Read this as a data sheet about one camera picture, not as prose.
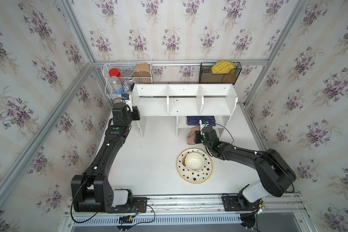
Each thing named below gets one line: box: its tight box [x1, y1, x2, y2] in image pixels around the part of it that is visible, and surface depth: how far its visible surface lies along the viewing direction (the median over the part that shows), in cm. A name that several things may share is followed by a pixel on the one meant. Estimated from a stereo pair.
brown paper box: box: [132, 63, 151, 78], surface depth 92 cm
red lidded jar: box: [108, 68, 122, 78], surface depth 93 cm
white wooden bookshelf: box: [131, 83, 239, 138], surface depth 86 cm
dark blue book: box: [186, 116, 217, 127], surface depth 94 cm
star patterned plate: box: [176, 147, 213, 185], surface depth 85 cm
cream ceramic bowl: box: [185, 152, 205, 172], surface depth 87 cm
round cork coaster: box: [221, 70, 237, 84], surface depth 98 cm
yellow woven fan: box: [210, 59, 236, 75], surface depth 95 cm
